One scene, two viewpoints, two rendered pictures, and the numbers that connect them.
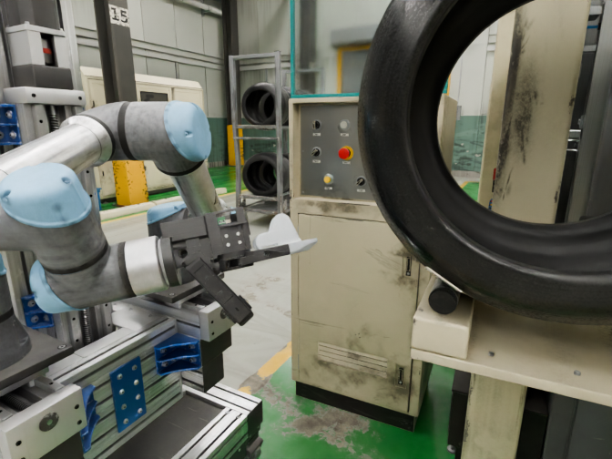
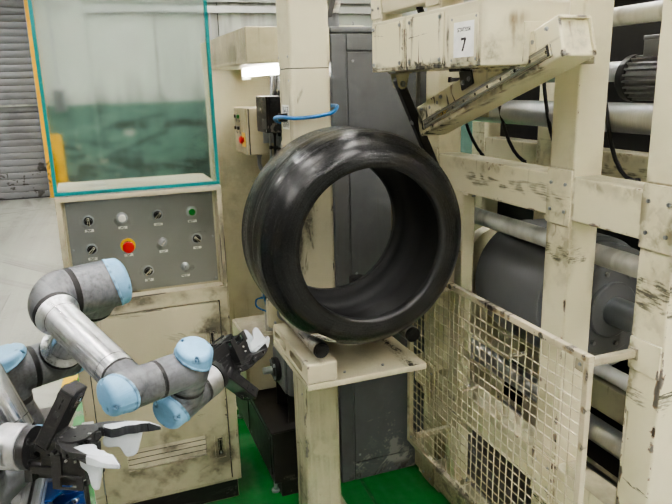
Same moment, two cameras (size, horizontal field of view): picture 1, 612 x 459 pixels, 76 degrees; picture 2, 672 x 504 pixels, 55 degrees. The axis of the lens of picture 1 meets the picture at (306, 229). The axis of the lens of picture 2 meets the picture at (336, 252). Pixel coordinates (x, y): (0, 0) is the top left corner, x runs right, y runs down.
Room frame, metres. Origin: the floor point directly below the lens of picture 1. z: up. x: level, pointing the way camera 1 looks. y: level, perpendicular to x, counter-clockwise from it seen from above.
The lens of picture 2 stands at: (-0.61, 0.93, 1.61)
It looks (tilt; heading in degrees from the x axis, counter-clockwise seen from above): 15 degrees down; 314
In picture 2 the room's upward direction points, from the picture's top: 2 degrees counter-clockwise
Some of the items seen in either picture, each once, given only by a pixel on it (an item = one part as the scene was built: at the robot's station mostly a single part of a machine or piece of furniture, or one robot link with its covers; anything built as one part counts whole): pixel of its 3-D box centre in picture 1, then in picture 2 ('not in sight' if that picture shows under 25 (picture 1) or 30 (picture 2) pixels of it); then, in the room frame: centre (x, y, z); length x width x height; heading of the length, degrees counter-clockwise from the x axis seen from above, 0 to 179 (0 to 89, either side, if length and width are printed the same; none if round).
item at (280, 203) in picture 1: (282, 143); not in sight; (5.11, 0.30, 0.96); 1.36 x 0.71 x 1.92; 152
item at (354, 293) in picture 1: (368, 257); (152, 344); (1.58, -0.26, 0.63); 0.56 x 0.41 x 1.27; 65
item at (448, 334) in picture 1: (451, 297); (302, 349); (0.74, -0.29, 0.84); 0.36 x 0.09 x 0.06; 155
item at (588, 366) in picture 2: not in sight; (477, 408); (0.33, -0.62, 0.65); 0.90 x 0.02 x 0.70; 155
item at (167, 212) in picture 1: (170, 225); (7, 372); (1.14, 0.40, 0.88); 0.13 x 0.12 x 0.14; 90
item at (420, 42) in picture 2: not in sight; (456, 41); (0.44, -0.63, 1.71); 0.61 x 0.25 x 0.15; 155
